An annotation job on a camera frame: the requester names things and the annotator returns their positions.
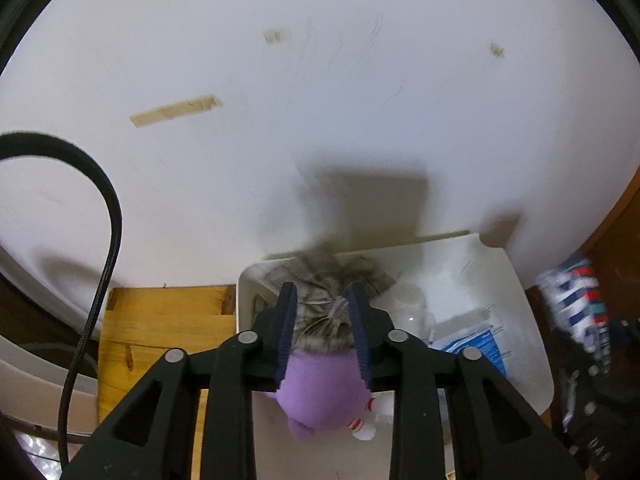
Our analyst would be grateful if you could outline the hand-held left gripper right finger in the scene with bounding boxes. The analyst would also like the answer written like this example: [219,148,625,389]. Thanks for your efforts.
[348,282,583,480]

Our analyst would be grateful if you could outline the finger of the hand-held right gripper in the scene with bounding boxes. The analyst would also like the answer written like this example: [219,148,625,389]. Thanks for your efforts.
[557,320,640,461]

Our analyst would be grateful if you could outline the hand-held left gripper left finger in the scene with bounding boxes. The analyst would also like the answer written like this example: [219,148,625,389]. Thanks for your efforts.
[60,282,297,480]

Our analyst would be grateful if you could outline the clear plastic bottle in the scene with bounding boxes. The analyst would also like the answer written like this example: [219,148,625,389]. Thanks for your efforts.
[390,282,436,346]

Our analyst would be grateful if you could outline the black striped packet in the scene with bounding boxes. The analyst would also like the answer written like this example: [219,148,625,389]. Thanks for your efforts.
[536,255,612,361]

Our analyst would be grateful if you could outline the blue gel pack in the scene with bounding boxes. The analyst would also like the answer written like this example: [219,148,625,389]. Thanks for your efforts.
[431,325,508,378]

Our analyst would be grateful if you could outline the white plastic storage bin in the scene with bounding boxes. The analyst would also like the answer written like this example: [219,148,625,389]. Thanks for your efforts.
[235,231,557,480]

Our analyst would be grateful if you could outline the tan tape strip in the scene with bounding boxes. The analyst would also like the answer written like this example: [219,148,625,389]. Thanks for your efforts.
[129,94,222,129]

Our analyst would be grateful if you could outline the thick black cable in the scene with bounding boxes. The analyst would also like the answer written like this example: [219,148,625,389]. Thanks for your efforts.
[0,131,123,466]

